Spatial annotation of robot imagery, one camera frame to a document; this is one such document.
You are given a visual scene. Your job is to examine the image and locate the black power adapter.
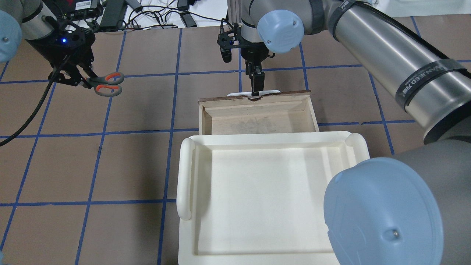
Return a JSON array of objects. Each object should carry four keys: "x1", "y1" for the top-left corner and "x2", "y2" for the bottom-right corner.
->
[{"x1": 99, "y1": 0, "x2": 127, "y2": 32}]

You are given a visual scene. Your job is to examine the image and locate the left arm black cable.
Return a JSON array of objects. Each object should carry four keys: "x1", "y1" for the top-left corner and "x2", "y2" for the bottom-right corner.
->
[{"x1": 0, "y1": 59, "x2": 70, "y2": 147}]

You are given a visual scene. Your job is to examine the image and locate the dark wooden drawer box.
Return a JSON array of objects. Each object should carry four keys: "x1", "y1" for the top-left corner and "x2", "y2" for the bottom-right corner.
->
[{"x1": 198, "y1": 91, "x2": 319, "y2": 135}]

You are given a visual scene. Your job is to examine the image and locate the grey orange scissors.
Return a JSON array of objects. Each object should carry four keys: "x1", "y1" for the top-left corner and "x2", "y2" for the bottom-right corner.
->
[{"x1": 86, "y1": 72, "x2": 125, "y2": 97}]

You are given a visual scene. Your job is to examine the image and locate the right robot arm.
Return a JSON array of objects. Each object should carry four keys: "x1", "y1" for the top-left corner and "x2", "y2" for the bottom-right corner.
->
[{"x1": 241, "y1": 0, "x2": 471, "y2": 265}]

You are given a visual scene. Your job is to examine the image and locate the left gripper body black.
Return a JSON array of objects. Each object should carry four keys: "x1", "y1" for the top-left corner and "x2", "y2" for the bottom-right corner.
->
[{"x1": 28, "y1": 22, "x2": 96, "y2": 73}]

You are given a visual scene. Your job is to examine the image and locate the white plastic tray box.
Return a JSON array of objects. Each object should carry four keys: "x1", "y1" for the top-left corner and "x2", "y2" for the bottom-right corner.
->
[{"x1": 176, "y1": 131, "x2": 370, "y2": 265}]

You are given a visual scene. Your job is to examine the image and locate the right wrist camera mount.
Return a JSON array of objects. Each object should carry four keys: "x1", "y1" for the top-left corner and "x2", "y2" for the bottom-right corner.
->
[{"x1": 217, "y1": 18, "x2": 242, "y2": 63}]

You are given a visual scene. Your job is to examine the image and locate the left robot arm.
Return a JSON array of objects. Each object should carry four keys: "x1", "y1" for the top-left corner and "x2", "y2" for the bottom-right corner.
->
[{"x1": 0, "y1": 0, "x2": 96, "y2": 89}]

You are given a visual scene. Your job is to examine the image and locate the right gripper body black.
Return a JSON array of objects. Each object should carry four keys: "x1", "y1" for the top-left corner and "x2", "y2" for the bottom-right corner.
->
[{"x1": 241, "y1": 42, "x2": 269, "y2": 63}]

